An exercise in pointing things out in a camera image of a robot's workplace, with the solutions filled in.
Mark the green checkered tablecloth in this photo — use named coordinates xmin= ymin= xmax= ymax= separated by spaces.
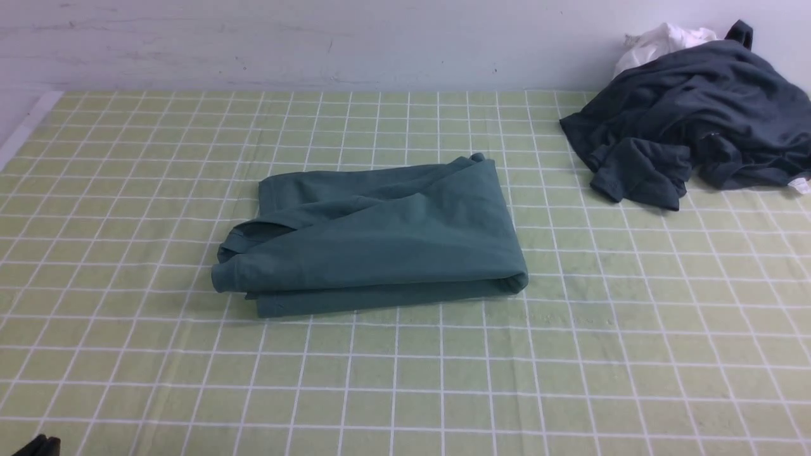
xmin=1 ymin=91 xmax=810 ymax=455

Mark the dark grey crumpled garment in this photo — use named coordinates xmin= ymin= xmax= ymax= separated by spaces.
xmin=560 ymin=20 xmax=810 ymax=212

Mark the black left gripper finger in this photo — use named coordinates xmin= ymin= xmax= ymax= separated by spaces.
xmin=13 ymin=434 xmax=61 ymax=456

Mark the green long-sleeved shirt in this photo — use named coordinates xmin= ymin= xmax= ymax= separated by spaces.
xmin=211 ymin=153 xmax=529 ymax=318

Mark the white crumpled cloth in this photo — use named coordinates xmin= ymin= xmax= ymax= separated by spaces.
xmin=613 ymin=23 xmax=719 ymax=77

